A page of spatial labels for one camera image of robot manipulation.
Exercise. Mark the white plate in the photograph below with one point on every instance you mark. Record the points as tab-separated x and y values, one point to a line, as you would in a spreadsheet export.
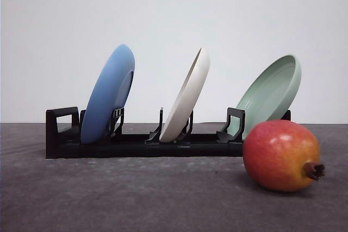
187	98

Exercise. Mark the red yellow pomegranate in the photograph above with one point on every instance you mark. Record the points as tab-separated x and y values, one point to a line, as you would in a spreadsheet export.
282	155

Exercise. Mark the blue plate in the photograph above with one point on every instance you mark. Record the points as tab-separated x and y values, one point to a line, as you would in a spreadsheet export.
109	98

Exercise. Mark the green plate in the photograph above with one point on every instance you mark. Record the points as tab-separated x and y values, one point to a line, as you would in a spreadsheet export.
270	95

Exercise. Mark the black plate rack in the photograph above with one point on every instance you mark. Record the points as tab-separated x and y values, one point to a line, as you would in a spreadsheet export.
63	138

